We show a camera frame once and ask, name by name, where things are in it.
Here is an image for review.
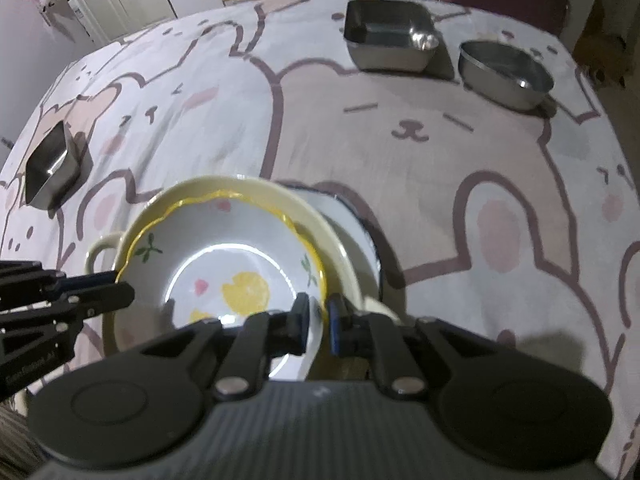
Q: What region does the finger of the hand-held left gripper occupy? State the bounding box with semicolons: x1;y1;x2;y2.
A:
0;282;136;358
0;260;121;312

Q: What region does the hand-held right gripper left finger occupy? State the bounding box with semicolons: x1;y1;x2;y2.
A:
140;291;313;404

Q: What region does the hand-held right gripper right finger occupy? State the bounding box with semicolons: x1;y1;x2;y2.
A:
326;294;501;402

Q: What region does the white leaf print plate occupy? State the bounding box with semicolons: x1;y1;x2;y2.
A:
285;182;385;302

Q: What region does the cream two-handled bowl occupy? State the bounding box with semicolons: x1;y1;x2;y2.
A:
84;175;403;362

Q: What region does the yellow rimmed floral bowl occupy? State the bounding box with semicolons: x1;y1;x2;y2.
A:
115;189;331;382

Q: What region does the rectangular steel tray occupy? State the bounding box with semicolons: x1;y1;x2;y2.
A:
343;0;442;73

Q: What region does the round steel bowl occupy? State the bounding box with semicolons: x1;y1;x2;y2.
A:
458;41;557;112

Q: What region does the square steel container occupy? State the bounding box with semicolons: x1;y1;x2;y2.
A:
25;121;84;211

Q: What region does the bear print tablecloth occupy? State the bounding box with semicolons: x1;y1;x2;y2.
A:
0;0;640;480

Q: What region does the white kitchen cabinet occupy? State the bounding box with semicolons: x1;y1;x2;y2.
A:
65;0;179;47

